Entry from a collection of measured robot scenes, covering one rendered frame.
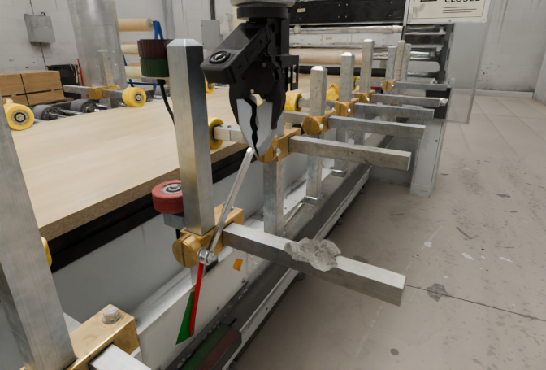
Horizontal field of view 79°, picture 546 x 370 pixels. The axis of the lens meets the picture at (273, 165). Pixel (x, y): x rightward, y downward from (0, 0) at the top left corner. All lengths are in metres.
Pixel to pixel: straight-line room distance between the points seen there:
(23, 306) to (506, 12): 9.07
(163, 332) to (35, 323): 0.19
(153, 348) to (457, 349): 1.35
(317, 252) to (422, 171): 2.36
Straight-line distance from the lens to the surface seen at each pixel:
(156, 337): 0.55
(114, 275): 0.76
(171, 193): 0.62
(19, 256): 0.39
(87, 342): 0.49
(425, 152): 2.77
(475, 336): 1.78
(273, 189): 0.75
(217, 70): 0.41
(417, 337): 1.68
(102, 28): 4.37
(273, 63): 0.47
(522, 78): 9.25
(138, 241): 0.77
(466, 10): 2.63
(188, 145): 0.50
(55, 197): 0.71
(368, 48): 1.38
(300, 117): 0.99
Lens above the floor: 1.16
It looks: 21 degrees down
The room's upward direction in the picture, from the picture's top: straight up
